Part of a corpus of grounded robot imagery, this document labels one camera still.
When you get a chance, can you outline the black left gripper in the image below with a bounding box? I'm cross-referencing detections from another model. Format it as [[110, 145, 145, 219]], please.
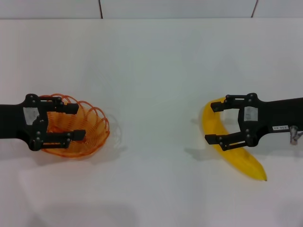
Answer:
[[0, 94, 87, 152]]

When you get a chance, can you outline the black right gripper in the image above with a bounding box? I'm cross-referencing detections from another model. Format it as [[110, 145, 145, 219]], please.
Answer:
[[204, 93, 303, 152]]

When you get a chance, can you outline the yellow banana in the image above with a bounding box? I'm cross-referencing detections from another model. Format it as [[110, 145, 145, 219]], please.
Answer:
[[200, 96, 268, 183]]

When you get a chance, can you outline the orange wire basket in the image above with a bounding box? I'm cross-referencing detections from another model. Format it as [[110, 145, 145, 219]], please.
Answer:
[[37, 94, 111, 158]]

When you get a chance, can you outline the silver metal fitting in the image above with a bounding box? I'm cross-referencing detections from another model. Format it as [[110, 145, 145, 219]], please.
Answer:
[[289, 125, 303, 145]]

